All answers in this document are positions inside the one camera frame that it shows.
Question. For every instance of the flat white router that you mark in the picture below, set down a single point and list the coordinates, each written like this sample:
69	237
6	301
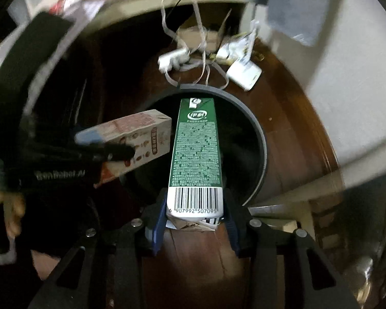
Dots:
244	75

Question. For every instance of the green and white milk carton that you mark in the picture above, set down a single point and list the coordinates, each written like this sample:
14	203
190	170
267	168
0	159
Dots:
196	154

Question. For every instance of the person's left hand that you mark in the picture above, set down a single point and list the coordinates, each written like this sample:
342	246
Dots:
14	212

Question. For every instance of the pink and white drink carton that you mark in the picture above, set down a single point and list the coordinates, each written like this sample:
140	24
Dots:
148	128

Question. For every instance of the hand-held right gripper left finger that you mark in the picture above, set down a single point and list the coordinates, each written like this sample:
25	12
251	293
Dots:
159	228

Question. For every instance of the black round trash bin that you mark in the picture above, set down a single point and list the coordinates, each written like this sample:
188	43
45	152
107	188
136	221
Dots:
244	141

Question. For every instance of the brown cardboard box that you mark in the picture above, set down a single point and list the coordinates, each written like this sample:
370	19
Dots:
193	37

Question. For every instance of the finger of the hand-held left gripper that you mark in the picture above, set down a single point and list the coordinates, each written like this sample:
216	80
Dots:
115	152

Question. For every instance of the grey tied curtain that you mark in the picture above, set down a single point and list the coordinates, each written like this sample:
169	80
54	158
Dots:
289	3

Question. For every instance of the white power strip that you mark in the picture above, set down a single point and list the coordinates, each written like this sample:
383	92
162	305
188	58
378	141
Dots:
172	58

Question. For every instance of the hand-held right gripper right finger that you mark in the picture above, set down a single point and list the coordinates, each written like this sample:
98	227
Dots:
233	231

